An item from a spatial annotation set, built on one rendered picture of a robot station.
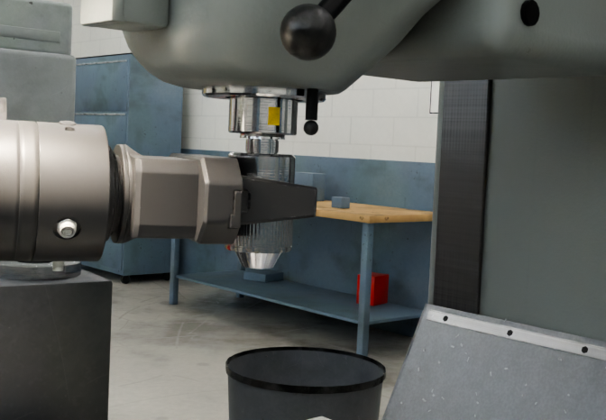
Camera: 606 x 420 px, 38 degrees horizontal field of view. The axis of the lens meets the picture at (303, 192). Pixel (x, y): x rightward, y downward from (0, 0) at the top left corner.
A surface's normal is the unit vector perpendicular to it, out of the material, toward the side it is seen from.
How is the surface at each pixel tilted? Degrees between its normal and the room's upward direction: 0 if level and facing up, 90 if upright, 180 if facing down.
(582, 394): 63
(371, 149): 90
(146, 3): 90
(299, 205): 90
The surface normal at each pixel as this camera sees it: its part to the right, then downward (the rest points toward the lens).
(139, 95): 0.66, 0.07
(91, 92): -0.76, 0.00
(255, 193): 0.36, 0.07
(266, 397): -0.50, 0.09
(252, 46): 0.15, 0.69
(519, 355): -0.65, -0.45
